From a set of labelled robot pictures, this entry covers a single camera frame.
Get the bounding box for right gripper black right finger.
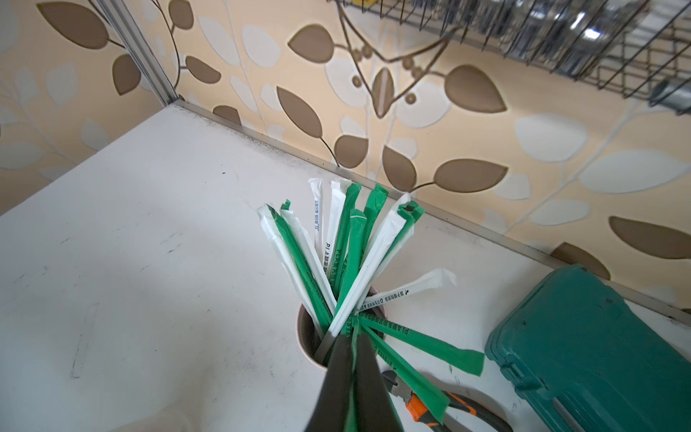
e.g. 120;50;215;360
353;332;403;431

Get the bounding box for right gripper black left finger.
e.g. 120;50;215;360
305;335;353;432

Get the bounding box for orange black pliers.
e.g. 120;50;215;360
381;370;513;431

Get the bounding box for pink straw holder cup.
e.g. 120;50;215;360
296;287;388;371

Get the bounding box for green white wrapped straws bundle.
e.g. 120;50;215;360
258;178;484;413

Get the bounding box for green plastic tool case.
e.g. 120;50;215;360
485;265;690;431

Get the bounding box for black wire basket rear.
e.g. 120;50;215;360
338;1;690;115

